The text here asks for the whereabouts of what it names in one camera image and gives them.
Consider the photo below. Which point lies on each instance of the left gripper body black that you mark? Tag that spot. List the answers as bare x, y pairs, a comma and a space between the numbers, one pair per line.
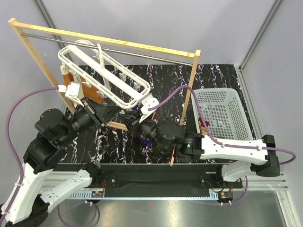
95, 110

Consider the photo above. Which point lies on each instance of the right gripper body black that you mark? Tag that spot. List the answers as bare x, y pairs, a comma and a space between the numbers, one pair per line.
135, 119

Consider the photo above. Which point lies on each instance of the purple sock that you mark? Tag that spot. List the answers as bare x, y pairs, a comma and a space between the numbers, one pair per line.
137, 116

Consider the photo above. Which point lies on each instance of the white plastic clip hanger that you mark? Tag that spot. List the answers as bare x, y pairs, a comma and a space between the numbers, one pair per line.
131, 84

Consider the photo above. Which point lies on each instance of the striped sock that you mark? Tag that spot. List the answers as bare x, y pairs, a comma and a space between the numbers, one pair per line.
154, 117
203, 126

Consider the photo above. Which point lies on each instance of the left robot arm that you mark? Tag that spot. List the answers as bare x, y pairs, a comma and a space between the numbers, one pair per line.
27, 205

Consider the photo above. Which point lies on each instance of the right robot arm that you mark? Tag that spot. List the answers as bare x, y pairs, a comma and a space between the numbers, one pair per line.
251, 157

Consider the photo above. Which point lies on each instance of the orange sock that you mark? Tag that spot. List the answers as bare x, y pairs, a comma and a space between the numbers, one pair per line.
90, 92

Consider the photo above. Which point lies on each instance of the white plastic basket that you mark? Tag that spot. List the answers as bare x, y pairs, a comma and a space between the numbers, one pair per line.
223, 110

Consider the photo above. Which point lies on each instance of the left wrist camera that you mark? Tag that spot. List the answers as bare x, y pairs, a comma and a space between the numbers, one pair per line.
72, 92

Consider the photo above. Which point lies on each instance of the wooden hanging rack frame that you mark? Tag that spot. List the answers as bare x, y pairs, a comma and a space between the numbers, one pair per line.
19, 28

